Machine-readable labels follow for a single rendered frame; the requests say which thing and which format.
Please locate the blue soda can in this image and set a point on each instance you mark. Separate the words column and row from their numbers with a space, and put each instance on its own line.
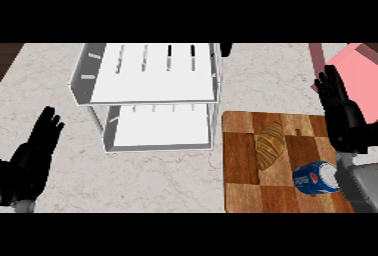
column 315, row 178

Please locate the dark brown wooden panel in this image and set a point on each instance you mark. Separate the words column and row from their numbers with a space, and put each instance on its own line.
column 9, row 56

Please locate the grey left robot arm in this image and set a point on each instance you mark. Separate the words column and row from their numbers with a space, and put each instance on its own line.
column 24, row 206

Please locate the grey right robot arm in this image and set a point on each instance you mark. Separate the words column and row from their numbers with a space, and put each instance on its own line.
column 357, row 183

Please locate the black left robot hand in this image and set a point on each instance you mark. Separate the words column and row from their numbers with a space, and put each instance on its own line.
column 30, row 160

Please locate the brown wooden cutting board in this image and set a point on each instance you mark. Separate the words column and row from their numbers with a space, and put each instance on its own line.
column 281, row 163

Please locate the small black object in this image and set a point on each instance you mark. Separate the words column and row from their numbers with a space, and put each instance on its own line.
column 225, row 48

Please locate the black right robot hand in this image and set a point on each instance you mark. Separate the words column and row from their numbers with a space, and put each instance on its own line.
column 344, row 113

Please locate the brown croissant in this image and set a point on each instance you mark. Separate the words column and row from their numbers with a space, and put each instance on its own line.
column 269, row 146

